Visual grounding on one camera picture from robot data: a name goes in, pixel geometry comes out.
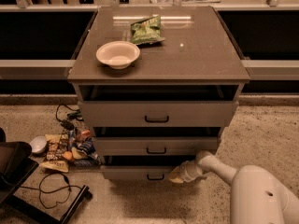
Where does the grey top drawer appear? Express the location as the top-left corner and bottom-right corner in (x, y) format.
(78, 101), (238, 127)

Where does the black cable on floor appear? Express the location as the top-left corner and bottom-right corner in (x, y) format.
(20, 171), (84, 210)

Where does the grey drawer cabinet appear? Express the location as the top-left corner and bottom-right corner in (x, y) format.
(66, 6), (251, 166)

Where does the orange fruit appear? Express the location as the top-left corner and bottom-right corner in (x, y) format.
(63, 151), (75, 162)

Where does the brown snack bag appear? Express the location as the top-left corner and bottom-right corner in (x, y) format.
(40, 134), (69, 173)

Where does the grey middle drawer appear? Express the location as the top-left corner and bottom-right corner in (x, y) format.
(93, 137), (219, 156)

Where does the blue snack packet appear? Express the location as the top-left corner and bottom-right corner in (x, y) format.
(71, 138), (101, 167)

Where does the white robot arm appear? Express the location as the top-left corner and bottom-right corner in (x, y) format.
(169, 151), (299, 224)

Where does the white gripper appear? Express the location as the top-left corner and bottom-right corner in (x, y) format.
(168, 161), (203, 184)

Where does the grey bottom drawer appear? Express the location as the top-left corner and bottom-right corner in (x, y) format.
(100, 155), (198, 182)

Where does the grey drawer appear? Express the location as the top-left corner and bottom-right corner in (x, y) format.
(93, 137), (219, 156)
(100, 155), (198, 182)
(78, 101), (238, 127)

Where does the small white dome bowl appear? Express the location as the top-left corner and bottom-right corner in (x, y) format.
(29, 135), (47, 154)

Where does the green chip bag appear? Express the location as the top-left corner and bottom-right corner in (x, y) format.
(131, 15), (164, 45)

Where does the black power adapter cable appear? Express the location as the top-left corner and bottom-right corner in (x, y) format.
(55, 104), (84, 132)

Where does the black chair base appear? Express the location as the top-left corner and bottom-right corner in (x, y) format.
(0, 128), (93, 224)

